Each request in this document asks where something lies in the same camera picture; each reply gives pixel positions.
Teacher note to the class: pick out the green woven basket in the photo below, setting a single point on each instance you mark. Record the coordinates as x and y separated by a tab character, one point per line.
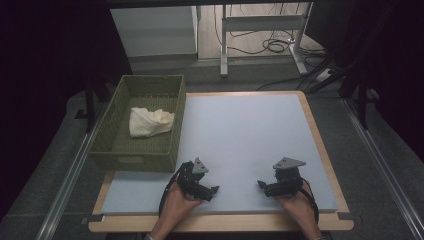
116	148

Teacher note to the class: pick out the dark metal stand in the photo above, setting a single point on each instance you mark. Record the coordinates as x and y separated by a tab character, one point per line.
90	106
361	100

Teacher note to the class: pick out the metal floor rail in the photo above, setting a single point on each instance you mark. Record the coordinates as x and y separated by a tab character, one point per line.
71	180
380	163

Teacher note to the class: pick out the person's right hand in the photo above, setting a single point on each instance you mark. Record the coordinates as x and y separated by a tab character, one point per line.
301	208

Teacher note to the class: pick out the white cabinet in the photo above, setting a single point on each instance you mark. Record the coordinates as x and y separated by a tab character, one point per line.
156	31

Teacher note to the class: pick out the white metal desk frame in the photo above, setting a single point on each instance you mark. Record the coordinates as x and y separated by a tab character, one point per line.
260	23

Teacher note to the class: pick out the person's left hand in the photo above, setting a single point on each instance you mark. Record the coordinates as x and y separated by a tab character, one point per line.
176	206

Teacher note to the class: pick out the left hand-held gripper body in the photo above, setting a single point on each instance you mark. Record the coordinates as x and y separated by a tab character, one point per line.
188	178

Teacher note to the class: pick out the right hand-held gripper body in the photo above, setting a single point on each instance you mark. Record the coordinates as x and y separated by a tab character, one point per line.
288	181

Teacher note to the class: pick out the cream cloth with egg print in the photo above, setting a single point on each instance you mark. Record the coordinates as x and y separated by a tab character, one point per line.
148	123

